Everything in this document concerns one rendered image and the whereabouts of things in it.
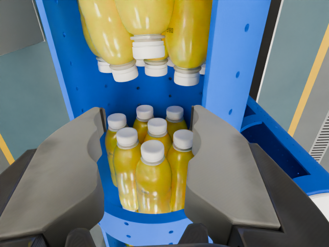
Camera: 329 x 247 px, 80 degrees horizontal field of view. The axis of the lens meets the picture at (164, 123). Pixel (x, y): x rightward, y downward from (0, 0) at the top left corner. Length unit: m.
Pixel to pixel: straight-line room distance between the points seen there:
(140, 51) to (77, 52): 0.16
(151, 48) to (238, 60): 0.09
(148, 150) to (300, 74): 1.59
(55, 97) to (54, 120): 0.21
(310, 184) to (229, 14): 0.66
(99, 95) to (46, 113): 1.39
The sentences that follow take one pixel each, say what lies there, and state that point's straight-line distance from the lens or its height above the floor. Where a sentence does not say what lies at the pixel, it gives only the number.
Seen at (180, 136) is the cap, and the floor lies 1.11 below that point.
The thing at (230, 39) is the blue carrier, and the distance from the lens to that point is 0.20.
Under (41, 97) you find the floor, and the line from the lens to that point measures 1.75.
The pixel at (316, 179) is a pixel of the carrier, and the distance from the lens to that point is 0.80.
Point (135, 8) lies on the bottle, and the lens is 0.23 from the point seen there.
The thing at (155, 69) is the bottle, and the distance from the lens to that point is 0.33.
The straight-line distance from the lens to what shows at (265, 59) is 1.46.
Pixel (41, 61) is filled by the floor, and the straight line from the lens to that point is 1.63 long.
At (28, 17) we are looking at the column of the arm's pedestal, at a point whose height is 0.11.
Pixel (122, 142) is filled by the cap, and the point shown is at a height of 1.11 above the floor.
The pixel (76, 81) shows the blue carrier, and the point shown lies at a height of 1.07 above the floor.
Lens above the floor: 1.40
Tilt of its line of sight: 59 degrees down
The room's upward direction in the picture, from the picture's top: 176 degrees clockwise
